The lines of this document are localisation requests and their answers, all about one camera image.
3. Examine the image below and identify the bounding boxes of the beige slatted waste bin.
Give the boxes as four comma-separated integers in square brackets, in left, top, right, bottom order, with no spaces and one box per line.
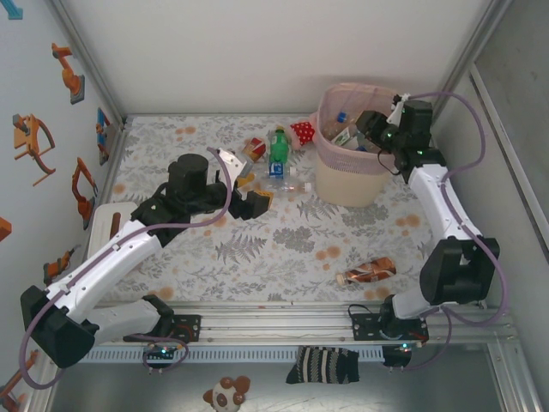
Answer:
[315,82,408,208]

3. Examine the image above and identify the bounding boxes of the white plastic box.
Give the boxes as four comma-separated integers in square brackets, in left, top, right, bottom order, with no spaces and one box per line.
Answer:
[90,201,141,258]

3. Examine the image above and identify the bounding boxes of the clear bottle green white label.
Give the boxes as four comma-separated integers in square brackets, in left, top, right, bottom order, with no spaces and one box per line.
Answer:
[330,130,358,149]

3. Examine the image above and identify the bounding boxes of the brown white panda plush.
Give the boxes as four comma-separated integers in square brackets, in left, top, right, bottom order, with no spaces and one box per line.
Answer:
[202,375,252,412]

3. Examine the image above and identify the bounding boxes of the clear bottle blue label white cap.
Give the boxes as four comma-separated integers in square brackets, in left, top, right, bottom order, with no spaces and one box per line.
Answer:
[256,159,298,180]

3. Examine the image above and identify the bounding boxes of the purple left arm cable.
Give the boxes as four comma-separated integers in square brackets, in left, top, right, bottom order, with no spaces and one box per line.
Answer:
[19,145,235,390]

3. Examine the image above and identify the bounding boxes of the white window frame bar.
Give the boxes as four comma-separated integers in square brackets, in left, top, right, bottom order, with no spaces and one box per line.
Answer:
[468,59,549,267]

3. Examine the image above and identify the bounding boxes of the long aluminium frame rail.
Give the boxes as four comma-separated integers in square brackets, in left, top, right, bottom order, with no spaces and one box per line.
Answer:
[40,302,518,347]

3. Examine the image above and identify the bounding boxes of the thin black cable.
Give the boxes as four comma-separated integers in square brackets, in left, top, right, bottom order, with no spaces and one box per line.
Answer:
[376,148,398,177]

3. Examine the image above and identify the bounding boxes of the blue orange robot sticker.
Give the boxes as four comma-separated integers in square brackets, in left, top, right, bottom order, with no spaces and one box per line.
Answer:
[94,106,113,167]

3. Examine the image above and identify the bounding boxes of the pink plastic bin liner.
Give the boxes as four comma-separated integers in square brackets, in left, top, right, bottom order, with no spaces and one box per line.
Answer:
[317,82,408,177]

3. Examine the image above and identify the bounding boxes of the white slotted cable duct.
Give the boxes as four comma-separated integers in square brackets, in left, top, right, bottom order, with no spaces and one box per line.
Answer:
[57,345,385,365]

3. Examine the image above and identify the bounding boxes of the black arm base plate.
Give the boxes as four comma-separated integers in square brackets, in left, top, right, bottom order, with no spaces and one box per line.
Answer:
[123,314,202,343]
[350,312,430,343]

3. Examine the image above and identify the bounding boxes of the small controller circuit board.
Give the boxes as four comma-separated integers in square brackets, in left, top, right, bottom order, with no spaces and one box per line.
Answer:
[383,342,424,368]
[142,342,179,361]

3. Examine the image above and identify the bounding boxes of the pink plush toy polka-dot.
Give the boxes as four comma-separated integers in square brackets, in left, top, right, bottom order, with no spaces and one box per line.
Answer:
[289,112,321,151]

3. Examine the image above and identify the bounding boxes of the orange claw robot sticker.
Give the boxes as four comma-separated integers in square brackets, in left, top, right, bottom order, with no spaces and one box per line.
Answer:
[11,113,57,186]

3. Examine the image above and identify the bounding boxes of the tea bottle red yellow label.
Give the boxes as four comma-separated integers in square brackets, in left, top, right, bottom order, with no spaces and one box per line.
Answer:
[242,136,266,164]

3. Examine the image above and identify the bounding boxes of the green plastic soda bottle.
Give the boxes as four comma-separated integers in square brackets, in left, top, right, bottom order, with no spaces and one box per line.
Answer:
[268,126,292,165]

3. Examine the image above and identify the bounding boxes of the black white striped sock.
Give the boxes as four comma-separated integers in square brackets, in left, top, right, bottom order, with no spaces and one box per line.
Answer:
[286,345,360,385]

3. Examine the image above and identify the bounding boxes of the crushed clear bottle white cap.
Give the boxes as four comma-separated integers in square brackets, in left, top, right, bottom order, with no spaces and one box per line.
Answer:
[256,179,313,198]

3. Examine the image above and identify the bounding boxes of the aluminium frame post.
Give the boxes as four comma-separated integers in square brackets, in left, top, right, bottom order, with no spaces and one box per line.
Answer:
[49,0,130,130]
[426,0,514,128]

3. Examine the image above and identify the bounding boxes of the blue wall sticker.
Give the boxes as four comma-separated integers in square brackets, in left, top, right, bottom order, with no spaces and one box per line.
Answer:
[0,0,25,21]

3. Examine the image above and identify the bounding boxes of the brown coffee drink bottle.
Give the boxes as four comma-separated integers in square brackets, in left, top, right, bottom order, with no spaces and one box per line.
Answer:
[335,256,398,287]

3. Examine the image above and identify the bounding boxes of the aluminium side rail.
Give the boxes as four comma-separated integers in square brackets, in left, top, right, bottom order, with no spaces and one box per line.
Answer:
[92,119,132,207]

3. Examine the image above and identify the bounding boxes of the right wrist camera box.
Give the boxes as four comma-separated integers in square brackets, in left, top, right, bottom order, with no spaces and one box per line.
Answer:
[389,92,413,124]

